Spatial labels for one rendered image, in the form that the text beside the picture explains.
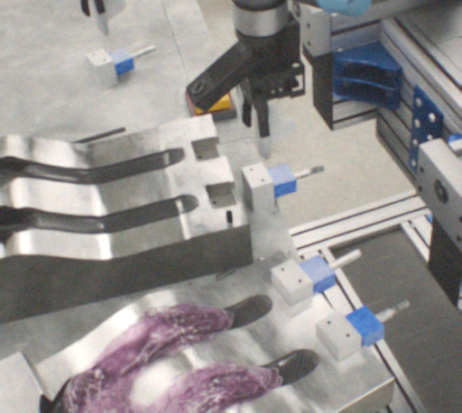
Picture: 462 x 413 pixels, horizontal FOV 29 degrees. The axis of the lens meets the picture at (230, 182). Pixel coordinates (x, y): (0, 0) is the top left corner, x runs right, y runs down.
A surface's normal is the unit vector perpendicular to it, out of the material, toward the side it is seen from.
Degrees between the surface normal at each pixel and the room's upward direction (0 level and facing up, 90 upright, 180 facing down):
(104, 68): 90
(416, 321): 0
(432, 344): 0
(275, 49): 91
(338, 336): 0
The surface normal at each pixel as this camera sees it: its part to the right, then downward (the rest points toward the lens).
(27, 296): 0.23, 0.66
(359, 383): -0.08, -0.72
